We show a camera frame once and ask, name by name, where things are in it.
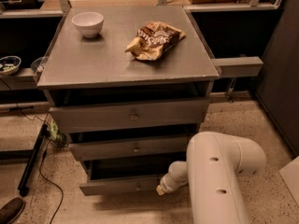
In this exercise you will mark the white ceramic bowl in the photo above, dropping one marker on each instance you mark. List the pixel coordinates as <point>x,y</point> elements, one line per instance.
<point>89,24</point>

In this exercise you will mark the brown chip bag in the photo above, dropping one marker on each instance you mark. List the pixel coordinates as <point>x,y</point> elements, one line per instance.
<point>153,40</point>

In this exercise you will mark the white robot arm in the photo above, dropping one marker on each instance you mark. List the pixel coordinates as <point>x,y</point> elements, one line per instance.
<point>214,162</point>

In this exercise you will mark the green packet in basket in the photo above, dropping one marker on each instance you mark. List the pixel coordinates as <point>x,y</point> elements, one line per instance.
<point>54,131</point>

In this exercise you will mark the grey side shelf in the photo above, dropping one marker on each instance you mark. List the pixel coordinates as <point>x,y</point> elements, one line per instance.
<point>22,80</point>
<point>238,66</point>

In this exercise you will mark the black pole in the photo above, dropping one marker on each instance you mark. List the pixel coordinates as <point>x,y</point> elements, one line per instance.
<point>22,188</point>

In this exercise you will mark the clear glass cup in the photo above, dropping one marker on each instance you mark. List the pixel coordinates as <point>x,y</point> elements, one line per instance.
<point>39,64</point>

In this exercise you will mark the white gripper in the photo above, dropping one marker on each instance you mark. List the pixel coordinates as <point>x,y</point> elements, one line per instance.
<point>168,184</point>

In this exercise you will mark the grey side shelf left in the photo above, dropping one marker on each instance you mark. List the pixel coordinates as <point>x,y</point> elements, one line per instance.
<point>22,80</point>

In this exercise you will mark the grey side shelf right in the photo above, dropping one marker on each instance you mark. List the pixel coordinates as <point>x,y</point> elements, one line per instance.
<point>238,66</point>

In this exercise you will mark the small patterned bowl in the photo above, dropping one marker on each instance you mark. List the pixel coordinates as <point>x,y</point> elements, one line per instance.
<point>9,65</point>

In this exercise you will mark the grey middle drawer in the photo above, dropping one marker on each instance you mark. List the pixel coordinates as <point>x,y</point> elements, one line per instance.
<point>132,142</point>

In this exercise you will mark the dark shoe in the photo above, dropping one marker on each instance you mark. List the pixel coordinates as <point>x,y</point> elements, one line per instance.
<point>10,211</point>

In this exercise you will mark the grey top drawer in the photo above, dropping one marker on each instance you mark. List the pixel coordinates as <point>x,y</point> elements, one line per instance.
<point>116,110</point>

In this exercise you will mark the grey drawer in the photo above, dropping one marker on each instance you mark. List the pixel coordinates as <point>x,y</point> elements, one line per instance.
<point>132,142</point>
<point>116,110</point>
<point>129,174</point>

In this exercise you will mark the grey drawer cabinet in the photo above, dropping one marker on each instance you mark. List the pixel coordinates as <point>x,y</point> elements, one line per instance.
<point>85,67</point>

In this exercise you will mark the grey bottom drawer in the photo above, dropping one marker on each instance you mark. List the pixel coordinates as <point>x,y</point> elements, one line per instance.
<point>129,174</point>

